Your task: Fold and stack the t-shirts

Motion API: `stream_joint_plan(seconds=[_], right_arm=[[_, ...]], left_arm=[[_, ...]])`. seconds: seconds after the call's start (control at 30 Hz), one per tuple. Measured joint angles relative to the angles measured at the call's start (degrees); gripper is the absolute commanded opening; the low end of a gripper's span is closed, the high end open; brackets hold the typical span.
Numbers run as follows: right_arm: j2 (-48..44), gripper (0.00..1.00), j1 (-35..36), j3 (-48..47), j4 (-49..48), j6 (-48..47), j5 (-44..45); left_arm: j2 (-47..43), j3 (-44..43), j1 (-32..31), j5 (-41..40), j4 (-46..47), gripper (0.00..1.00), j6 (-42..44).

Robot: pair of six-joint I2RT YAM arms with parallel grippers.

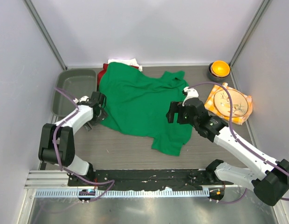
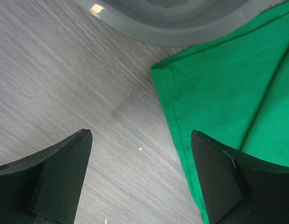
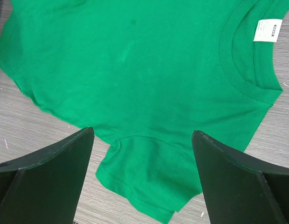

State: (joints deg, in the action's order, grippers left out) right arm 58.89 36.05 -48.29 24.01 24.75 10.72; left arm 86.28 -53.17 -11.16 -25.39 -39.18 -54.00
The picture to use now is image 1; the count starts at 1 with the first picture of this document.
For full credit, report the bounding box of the floral ceramic plate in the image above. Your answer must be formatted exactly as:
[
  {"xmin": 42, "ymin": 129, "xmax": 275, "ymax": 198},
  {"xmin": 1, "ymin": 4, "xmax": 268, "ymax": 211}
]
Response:
[{"xmin": 214, "ymin": 90, "xmax": 248, "ymax": 118}]

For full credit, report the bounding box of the green t shirt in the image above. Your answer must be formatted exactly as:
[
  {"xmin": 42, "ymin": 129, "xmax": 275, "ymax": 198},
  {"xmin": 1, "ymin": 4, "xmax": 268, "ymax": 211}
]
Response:
[{"xmin": 99, "ymin": 62, "xmax": 192, "ymax": 156}]

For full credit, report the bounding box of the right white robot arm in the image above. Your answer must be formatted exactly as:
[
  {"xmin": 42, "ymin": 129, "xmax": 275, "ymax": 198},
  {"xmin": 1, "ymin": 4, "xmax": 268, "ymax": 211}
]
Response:
[{"xmin": 166, "ymin": 98, "xmax": 289, "ymax": 206}]

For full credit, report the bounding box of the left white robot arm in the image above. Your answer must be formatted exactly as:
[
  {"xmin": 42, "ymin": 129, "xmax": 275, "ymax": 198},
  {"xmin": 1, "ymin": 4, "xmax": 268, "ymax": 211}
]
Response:
[{"xmin": 38, "ymin": 90, "xmax": 107, "ymax": 186}]

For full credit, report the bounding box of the grey plastic tray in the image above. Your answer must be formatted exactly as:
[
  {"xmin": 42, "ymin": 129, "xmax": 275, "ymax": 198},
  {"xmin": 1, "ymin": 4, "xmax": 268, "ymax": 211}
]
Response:
[{"xmin": 52, "ymin": 69, "xmax": 97, "ymax": 118}]

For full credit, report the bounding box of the red folded t shirt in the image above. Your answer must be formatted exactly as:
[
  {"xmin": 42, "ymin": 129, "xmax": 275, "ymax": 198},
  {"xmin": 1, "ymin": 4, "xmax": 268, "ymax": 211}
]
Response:
[{"xmin": 97, "ymin": 63, "xmax": 142, "ymax": 90}]

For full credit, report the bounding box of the grey bowl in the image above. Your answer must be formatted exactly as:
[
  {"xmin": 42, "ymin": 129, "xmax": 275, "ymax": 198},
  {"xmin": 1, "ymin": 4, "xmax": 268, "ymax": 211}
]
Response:
[{"xmin": 207, "ymin": 63, "xmax": 230, "ymax": 83}]

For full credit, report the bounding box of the orange bowl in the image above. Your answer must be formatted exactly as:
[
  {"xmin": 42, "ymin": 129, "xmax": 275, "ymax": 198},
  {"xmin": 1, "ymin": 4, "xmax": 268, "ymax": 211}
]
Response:
[{"xmin": 211, "ymin": 61, "xmax": 230, "ymax": 77}]

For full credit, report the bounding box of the white folded t shirt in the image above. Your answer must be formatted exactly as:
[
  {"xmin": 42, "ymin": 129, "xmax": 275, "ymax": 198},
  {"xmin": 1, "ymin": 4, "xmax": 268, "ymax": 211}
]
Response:
[{"xmin": 108, "ymin": 58, "xmax": 143, "ymax": 71}]

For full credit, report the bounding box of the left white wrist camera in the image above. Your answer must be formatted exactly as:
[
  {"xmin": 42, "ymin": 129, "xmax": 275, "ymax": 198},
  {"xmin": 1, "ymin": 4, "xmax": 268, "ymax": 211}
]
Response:
[{"xmin": 73, "ymin": 96, "xmax": 90, "ymax": 104}]

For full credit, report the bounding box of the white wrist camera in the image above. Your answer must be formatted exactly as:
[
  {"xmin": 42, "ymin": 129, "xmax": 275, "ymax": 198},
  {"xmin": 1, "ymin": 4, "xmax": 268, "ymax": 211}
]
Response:
[
  {"xmin": 73, "ymin": 96, "xmax": 90, "ymax": 104},
  {"xmin": 182, "ymin": 87, "xmax": 199, "ymax": 106}
]

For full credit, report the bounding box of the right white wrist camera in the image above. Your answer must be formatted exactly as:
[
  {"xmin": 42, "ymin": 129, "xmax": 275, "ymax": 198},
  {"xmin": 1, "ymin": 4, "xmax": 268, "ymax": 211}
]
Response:
[{"xmin": 182, "ymin": 87, "xmax": 199, "ymax": 106}]

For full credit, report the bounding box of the white slotted cable duct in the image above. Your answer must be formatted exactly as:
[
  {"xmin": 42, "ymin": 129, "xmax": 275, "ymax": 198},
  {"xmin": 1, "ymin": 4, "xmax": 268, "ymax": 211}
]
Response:
[{"xmin": 35, "ymin": 188, "xmax": 209, "ymax": 198}]

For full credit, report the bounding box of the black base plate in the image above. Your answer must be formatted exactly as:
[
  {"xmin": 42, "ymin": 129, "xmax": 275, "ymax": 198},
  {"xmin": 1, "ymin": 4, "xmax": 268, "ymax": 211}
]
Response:
[{"xmin": 68, "ymin": 168, "xmax": 227, "ymax": 191}]

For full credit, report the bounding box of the left aluminium frame post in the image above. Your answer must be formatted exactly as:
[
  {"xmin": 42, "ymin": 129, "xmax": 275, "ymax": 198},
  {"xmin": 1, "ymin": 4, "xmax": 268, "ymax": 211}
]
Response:
[{"xmin": 23, "ymin": 0, "xmax": 68, "ymax": 70}]

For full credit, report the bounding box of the aluminium frame post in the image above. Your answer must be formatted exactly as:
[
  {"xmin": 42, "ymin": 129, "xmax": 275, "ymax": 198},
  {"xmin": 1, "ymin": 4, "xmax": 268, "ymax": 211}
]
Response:
[
  {"xmin": 23, "ymin": 0, "xmax": 68, "ymax": 70},
  {"xmin": 229, "ymin": 0, "xmax": 272, "ymax": 67}
]

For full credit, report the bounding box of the right aluminium frame post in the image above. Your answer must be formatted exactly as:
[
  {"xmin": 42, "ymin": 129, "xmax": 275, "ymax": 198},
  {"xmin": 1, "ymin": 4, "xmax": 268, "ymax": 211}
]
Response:
[{"xmin": 229, "ymin": 0, "xmax": 272, "ymax": 67}]

